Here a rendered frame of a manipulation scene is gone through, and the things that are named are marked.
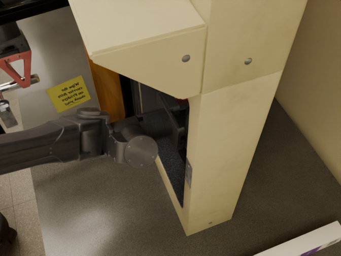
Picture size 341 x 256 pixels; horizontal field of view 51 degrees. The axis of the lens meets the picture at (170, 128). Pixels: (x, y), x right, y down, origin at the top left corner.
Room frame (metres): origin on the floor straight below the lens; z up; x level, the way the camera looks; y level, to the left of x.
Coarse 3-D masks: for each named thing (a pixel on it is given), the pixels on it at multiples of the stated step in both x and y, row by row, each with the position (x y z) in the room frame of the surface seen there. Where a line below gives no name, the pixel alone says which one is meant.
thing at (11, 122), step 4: (0, 104) 0.44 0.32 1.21; (4, 104) 0.44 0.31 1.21; (8, 104) 0.44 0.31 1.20; (0, 108) 0.42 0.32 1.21; (4, 108) 0.43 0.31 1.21; (8, 108) 0.43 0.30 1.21; (0, 112) 0.42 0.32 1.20; (4, 112) 0.42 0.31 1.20; (8, 112) 0.42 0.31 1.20; (0, 116) 0.42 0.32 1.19; (4, 116) 0.42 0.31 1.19; (8, 116) 0.43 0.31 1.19; (12, 116) 0.43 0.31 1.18; (4, 120) 0.42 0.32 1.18; (8, 120) 0.42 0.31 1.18; (12, 120) 0.43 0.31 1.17; (16, 120) 0.44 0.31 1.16; (8, 124) 0.42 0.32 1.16; (12, 124) 0.42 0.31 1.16; (16, 124) 0.43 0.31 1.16; (8, 128) 0.42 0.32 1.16
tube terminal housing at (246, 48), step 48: (192, 0) 0.31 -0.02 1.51; (240, 0) 0.29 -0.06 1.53; (288, 0) 0.31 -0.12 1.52; (240, 48) 0.29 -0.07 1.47; (288, 48) 0.32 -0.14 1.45; (240, 96) 0.30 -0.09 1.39; (192, 144) 0.29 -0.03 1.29; (240, 144) 0.31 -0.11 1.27; (192, 192) 0.28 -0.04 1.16; (240, 192) 0.32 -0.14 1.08
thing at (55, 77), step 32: (32, 0) 0.50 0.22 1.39; (0, 32) 0.46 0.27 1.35; (32, 32) 0.48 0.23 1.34; (64, 32) 0.51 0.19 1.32; (0, 64) 0.45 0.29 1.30; (32, 64) 0.48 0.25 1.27; (64, 64) 0.50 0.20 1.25; (96, 64) 0.53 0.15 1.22; (0, 96) 0.44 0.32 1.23; (32, 96) 0.46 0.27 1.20; (64, 96) 0.49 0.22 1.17; (96, 96) 0.52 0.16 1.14
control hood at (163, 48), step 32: (96, 0) 0.32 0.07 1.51; (128, 0) 0.32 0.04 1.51; (160, 0) 0.32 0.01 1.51; (96, 32) 0.27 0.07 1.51; (128, 32) 0.27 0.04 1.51; (160, 32) 0.27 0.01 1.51; (192, 32) 0.27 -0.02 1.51; (128, 64) 0.25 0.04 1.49; (160, 64) 0.26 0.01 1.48; (192, 64) 0.27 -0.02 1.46; (192, 96) 0.27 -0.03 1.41
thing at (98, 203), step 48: (288, 144) 0.53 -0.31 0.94; (48, 192) 0.39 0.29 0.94; (96, 192) 0.39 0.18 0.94; (144, 192) 0.39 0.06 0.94; (288, 192) 0.39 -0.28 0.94; (336, 192) 0.39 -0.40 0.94; (48, 240) 0.27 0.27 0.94; (96, 240) 0.27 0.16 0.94; (144, 240) 0.27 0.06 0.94; (192, 240) 0.27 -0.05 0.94; (240, 240) 0.27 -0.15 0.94; (288, 240) 0.27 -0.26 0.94
